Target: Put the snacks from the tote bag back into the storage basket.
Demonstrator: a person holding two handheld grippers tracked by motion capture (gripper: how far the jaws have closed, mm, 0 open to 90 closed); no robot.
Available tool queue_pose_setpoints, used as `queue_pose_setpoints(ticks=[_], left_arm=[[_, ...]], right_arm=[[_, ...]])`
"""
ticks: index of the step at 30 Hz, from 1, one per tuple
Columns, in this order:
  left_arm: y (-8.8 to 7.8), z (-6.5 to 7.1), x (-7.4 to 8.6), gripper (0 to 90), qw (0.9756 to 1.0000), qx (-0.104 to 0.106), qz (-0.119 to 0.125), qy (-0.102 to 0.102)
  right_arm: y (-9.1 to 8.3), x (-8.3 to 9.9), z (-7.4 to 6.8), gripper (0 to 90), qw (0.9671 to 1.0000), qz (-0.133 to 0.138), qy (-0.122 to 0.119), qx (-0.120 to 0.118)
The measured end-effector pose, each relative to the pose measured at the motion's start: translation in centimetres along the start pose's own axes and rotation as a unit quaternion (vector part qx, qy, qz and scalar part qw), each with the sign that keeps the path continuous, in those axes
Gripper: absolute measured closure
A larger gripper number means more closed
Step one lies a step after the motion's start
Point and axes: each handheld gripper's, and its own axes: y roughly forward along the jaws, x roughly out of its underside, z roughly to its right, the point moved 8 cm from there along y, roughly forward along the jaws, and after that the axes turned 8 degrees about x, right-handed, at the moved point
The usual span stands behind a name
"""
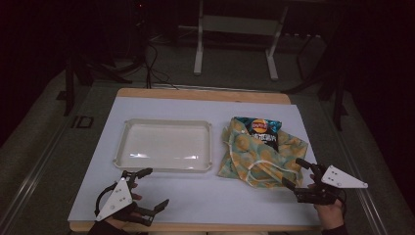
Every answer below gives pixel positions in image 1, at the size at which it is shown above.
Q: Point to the white metal stand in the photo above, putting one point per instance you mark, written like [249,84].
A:
[238,25]

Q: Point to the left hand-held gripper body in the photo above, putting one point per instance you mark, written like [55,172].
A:
[115,199]

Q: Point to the person's right hand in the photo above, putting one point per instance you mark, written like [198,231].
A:
[331,215]

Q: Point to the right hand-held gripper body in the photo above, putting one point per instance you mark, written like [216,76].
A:
[339,178]

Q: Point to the black floor bracket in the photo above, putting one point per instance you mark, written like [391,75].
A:
[82,121]

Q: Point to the black stand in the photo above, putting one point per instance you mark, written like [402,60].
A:
[337,98]
[70,88]

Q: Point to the white plastic tray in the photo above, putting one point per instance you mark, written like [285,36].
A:
[166,147]

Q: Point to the dark blue snack packet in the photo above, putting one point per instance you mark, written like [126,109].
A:
[261,129]

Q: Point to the white table mat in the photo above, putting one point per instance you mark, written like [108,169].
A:
[195,196]

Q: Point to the person's left hand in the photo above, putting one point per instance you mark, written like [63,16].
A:
[125,213]

